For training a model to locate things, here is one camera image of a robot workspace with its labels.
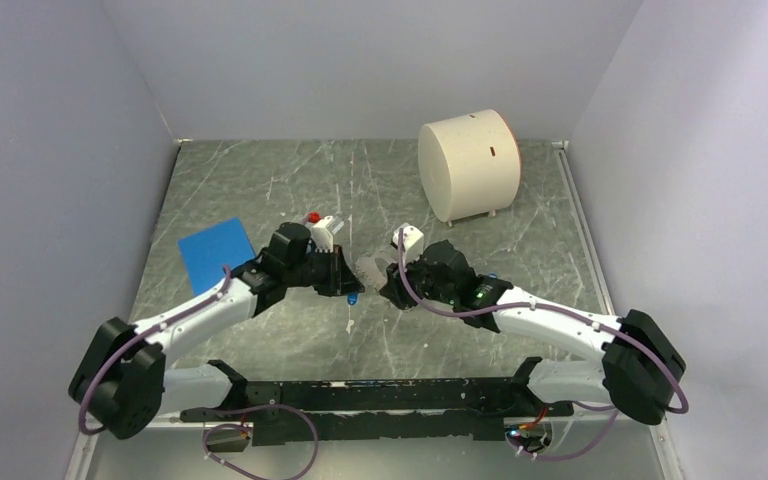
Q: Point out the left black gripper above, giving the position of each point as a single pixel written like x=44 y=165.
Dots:
x=340 y=279

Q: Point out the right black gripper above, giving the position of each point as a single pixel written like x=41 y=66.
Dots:
x=394 y=288

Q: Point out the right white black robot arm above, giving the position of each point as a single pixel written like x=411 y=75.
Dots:
x=626 y=362

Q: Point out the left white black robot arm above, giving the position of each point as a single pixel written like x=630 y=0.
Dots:
x=125 y=378

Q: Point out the cream cylindrical container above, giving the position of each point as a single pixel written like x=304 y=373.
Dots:
x=469 y=165

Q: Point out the blue flat board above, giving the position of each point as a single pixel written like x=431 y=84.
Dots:
x=204 y=253

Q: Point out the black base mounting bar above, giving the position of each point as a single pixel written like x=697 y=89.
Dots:
x=481 y=408

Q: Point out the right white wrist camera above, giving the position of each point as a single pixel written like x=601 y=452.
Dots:
x=409 y=242

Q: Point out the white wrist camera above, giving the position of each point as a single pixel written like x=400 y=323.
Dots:
x=409 y=242
x=323 y=230

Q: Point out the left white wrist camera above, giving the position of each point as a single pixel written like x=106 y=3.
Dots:
x=323 y=230

